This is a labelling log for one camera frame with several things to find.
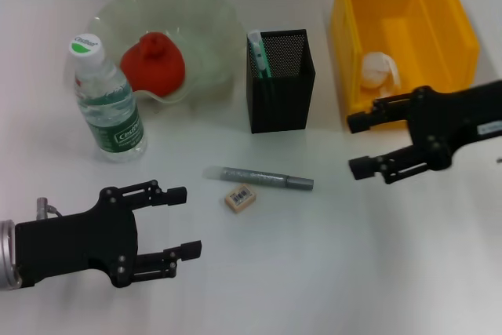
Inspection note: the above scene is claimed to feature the yellow plastic bin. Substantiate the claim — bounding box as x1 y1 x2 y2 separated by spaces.
330 0 482 129

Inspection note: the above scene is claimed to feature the green utility knife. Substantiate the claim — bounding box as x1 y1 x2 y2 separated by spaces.
247 29 275 82

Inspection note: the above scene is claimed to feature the black mesh pen holder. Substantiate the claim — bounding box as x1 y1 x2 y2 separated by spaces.
246 28 318 135

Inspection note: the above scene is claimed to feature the beige eraser with barcode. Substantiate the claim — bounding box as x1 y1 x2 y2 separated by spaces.
224 188 258 214

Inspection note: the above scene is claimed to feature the translucent wavy fruit plate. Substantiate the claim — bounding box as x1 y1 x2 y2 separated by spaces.
89 0 245 107

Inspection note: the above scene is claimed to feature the white paper ball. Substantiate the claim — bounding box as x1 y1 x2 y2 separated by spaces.
360 50 403 99

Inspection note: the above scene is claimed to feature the silver glitter pen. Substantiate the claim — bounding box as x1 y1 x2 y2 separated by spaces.
202 165 315 192

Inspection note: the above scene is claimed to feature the clear green-label water bottle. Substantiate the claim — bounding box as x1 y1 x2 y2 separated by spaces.
64 32 150 163

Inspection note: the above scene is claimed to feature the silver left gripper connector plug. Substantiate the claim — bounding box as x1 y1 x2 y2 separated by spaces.
35 197 50 221

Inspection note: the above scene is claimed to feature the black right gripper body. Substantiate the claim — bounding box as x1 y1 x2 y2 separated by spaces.
406 79 502 172

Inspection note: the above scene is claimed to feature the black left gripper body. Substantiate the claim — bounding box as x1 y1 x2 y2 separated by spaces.
14 187 141 289

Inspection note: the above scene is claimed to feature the red-orange toy orange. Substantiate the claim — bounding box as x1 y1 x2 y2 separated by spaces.
119 31 187 98

